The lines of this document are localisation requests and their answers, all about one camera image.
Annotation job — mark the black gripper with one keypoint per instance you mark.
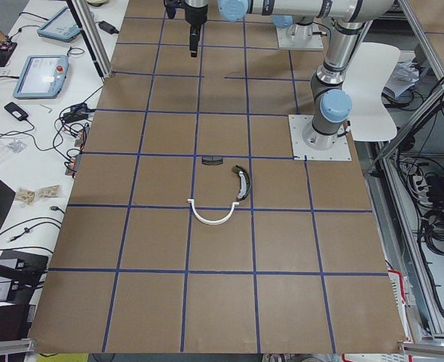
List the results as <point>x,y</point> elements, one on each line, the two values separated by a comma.
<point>194,16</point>

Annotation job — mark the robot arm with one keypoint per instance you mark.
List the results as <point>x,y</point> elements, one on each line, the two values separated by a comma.
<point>299,22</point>
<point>332,104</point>

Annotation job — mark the black power adapter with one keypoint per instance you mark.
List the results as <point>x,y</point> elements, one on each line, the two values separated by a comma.
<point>108,27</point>

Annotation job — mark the far teach pendant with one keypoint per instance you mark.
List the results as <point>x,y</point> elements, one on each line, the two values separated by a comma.
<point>61,26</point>

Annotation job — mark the teach pendant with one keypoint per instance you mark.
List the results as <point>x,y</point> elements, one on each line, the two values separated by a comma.
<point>42,77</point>
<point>61,26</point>

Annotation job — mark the curved brake shoe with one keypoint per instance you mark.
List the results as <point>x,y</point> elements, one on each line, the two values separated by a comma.
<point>245,182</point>

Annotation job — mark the near teach pendant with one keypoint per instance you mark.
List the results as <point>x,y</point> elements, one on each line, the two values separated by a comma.
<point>42,77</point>

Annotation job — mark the white chair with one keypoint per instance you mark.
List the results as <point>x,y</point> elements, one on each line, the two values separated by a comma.
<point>365,78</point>

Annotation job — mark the black phone on table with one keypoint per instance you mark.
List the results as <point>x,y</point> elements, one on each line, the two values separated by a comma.
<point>16,111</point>

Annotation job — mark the red white plastic crate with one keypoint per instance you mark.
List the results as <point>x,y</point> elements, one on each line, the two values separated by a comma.
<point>399,293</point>

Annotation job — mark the aluminium frame post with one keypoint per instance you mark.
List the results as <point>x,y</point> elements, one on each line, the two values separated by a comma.
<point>86,24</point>

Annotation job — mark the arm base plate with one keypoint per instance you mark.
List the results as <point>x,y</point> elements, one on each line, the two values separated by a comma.
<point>309,145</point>
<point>315,44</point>

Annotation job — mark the white curved plastic bracket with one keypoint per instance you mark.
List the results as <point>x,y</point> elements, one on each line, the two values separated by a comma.
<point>205,221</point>

